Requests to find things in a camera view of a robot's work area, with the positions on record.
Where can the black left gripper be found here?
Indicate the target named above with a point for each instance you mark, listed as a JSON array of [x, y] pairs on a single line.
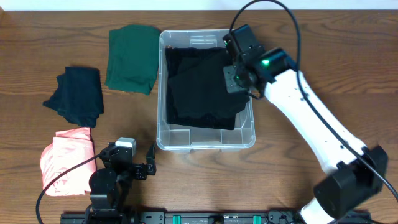
[[142, 170]]

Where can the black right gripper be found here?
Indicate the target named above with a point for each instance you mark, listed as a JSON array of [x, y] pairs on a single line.
[[233, 78]]

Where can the clear plastic storage bin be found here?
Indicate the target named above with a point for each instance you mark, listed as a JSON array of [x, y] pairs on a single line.
[[180, 138]]

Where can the black sparkly towel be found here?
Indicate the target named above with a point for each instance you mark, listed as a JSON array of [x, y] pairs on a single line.
[[207, 121]]

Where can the black cloth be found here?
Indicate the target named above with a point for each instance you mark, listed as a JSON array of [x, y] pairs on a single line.
[[197, 84]]

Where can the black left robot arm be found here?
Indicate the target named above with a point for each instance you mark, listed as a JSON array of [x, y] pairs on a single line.
[[111, 185]]

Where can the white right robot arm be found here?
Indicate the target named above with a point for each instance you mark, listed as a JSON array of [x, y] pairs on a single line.
[[353, 171]]

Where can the folded pink cloth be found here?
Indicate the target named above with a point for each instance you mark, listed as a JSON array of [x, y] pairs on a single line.
[[69, 148]]

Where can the folded dark navy cloth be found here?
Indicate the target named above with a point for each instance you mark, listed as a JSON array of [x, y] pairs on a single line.
[[78, 97]]

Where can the folded green cloth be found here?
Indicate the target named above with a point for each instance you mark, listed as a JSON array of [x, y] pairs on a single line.
[[133, 58]]

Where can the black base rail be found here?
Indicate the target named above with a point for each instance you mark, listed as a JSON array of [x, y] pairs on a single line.
[[271, 217]]

